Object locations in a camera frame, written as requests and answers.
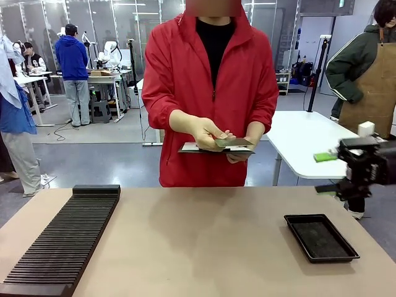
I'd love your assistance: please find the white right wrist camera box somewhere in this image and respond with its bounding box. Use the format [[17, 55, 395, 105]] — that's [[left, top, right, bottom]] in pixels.
[[357, 121, 376, 137]]

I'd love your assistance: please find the black pole stand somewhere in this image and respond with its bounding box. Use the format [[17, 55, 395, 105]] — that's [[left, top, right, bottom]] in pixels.
[[306, 34, 332, 113]]

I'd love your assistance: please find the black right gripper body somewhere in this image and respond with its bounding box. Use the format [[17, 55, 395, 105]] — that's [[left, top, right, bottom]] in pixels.
[[336, 135, 396, 199]]

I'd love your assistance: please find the person's left hand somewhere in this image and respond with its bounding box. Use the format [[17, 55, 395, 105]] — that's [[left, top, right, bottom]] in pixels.
[[226, 135, 258, 165]]

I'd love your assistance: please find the black shallow plastic tray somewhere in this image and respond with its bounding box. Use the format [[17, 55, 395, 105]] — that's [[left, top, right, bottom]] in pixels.
[[283, 213, 361, 265]]

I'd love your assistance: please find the light blue hanging cloth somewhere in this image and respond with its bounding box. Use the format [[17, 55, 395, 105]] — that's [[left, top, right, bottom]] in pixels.
[[0, 33, 23, 110]]

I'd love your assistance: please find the black slotted PCB rack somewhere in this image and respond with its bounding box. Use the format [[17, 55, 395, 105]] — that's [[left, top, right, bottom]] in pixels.
[[0, 184, 121, 297]]

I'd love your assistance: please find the white shoe shelf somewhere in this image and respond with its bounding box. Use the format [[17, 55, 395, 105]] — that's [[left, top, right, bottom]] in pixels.
[[274, 71, 292, 97]]

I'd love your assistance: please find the white rounded table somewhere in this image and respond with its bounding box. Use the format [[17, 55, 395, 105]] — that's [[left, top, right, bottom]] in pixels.
[[264, 110, 361, 187]]

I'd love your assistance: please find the person in red jacket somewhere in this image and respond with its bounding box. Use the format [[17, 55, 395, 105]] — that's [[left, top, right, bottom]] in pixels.
[[141, 13, 280, 188]]

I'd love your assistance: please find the black floor cable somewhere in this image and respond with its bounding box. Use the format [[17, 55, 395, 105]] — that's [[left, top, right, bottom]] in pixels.
[[53, 120, 75, 142]]

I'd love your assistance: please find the black tripod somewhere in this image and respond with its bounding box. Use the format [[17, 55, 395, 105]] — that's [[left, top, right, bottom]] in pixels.
[[127, 38, 140, 94]]

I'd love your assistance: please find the dark wall monitor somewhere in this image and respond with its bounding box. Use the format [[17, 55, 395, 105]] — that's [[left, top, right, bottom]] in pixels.
[[299, 0, 355, 16]]

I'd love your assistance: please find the grey workbench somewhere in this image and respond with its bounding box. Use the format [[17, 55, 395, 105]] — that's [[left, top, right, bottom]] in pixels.
[[88, 69, 132, 123]]

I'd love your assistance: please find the black step stool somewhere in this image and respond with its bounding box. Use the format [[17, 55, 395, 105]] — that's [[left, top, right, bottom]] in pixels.
[[90, 99, 113, 124]]

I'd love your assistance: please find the white desk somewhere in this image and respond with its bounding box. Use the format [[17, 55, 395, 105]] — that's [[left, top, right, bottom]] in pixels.
[[13, 71, 59, 128]]

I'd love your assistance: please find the person's left forearm red sleeve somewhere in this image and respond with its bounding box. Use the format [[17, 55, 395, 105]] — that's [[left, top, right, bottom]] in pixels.
[[246, 92, 280, 142]]

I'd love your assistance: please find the person in brown apron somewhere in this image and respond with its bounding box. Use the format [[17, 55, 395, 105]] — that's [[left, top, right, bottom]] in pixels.
[[324, 0, 396, 140]]

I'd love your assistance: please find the person's right hand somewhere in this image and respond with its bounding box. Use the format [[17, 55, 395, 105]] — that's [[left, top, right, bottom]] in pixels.
[[169, 108, 236, 153]]

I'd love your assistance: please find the grey-green PCB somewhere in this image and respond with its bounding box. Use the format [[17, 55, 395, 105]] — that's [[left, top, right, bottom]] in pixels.
[[213, 137, 254, 148]]

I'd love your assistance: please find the person's right forearm red sleeve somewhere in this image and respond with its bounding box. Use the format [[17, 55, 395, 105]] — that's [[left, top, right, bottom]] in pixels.
[[142, 89, 186, 129]]

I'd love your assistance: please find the person in blue shirt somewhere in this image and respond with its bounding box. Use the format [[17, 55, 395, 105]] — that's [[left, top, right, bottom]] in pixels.
[[0, 80, 51, 198]]

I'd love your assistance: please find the man in blue hoodie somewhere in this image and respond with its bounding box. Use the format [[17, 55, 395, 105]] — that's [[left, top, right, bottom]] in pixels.
[[54, 24, 92, 128]]

